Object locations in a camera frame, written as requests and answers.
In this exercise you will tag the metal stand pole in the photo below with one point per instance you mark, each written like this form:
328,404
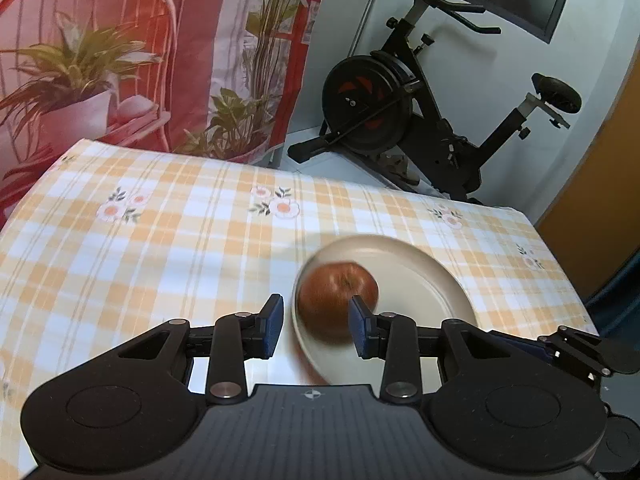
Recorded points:
367,12

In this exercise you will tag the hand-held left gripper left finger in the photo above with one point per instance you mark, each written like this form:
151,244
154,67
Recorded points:
274,325

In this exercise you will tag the dull brownish red apple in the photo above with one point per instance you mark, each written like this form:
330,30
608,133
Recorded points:
330,290

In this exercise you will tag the black exercise bike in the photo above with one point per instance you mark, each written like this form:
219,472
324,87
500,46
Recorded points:
365,95

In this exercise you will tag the beige ceramic plate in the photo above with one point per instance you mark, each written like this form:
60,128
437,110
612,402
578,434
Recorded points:
415,280

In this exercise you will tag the wooden door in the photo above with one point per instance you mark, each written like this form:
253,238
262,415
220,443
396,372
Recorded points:
600,210

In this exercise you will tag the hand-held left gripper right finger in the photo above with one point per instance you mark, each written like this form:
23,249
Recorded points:
357,327

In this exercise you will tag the brown sandals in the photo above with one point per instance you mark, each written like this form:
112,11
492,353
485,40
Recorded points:
400,170

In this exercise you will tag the printed red chair backdrop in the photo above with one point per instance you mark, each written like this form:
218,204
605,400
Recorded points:
200,60

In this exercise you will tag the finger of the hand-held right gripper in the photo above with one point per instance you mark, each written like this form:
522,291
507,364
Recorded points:
575,350

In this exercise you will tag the orange checked floral tablecloth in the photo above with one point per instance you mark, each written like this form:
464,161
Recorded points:
150,260

